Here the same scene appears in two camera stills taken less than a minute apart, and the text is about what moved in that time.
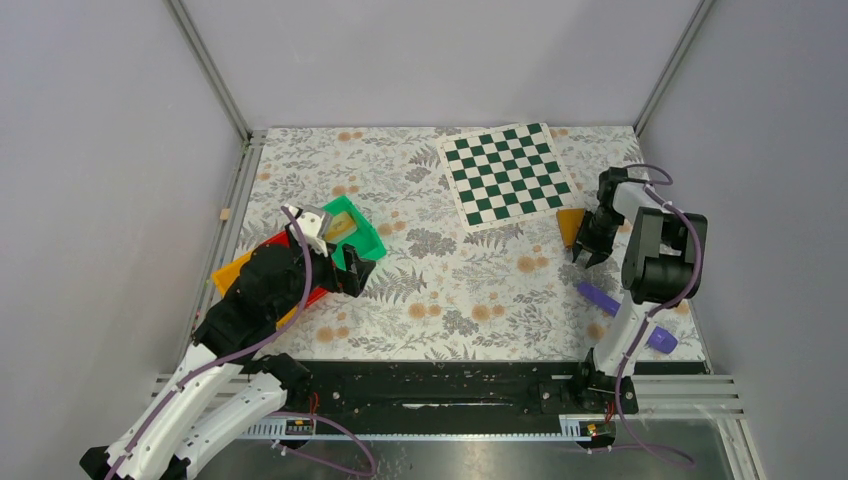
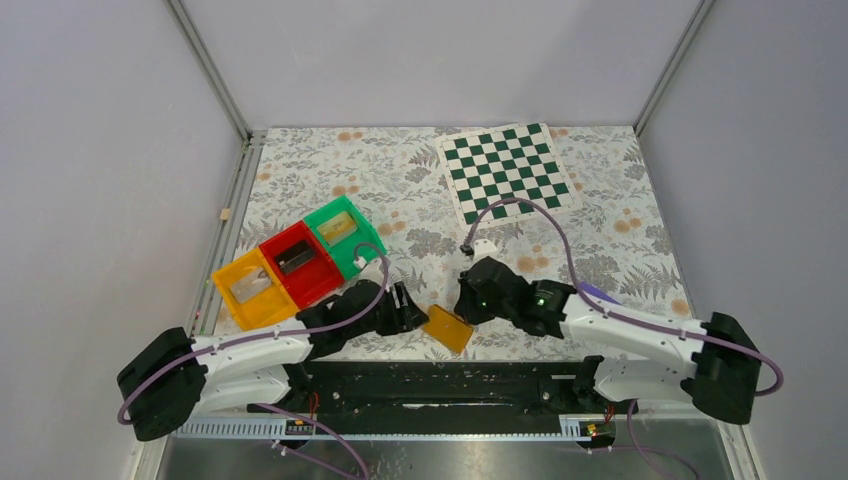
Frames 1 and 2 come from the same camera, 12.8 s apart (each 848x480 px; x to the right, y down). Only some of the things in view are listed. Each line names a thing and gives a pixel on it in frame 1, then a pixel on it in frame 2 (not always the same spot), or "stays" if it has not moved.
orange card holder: (569, 220) → (447, 329)
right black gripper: (584, 238) → (465, 307)
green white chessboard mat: (508, 175) stays
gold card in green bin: (341, 226) stays
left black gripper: (354, 279) → (406, 316)
